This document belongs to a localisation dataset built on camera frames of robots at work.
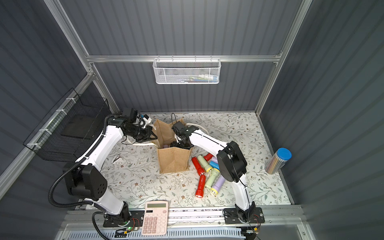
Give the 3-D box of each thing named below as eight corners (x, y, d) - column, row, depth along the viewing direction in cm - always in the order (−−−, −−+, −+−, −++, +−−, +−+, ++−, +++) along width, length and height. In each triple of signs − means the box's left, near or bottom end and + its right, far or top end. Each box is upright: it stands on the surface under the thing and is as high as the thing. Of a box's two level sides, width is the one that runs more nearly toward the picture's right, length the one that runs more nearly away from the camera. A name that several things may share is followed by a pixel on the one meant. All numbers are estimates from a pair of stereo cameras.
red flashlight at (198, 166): (200, 176, 89) (200, 175, 86) (191, 160, 96) (191, 158, 94) (205, 174, 90) (205, 172, 88) (196, 157, 97) (196, 155, 95)
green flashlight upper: (207, 173, 90) (208, 171, 87) (196, 159, 96) (196, 156, 94) (212, 170, 91) (212, 168, 89) (200, 156, 97) (200, 154, 95)
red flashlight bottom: (194, 196, 82) (194, 194, 79) (199, 175, 89) (199, 173, 87) (202, 198, 81) (203, 197, 79) (206, 177, 88) (206, 175, 86)
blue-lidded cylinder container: (265, 174, 90) (280, 158, 74) (262, 164, 94) (276, 147, 79) (277, 174, 90) (294, 158, 74) (273, 164, 94) (289, 147, 79)
